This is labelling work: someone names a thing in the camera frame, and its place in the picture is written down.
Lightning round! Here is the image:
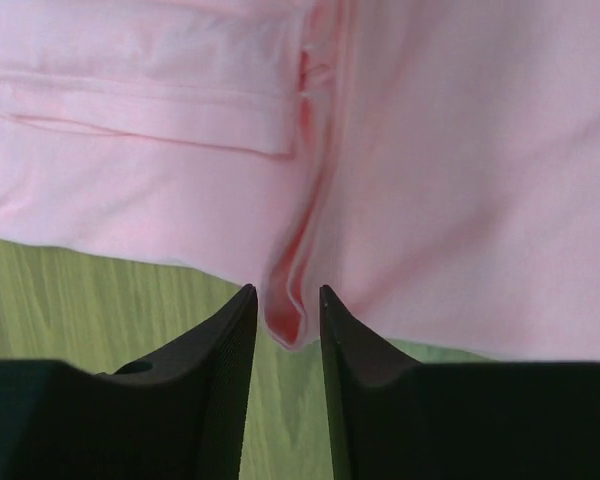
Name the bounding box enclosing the pink t shirt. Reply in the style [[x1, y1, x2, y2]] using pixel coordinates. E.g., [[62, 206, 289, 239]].
[[0, 1, 600, 360]]

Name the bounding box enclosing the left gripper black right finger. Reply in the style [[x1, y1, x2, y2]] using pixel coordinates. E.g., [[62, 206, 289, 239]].
[[320, 286, 600, 479]]

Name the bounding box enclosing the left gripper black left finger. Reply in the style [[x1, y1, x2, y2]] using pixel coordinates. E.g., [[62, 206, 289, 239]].
[[0, 285, 258, 479]]

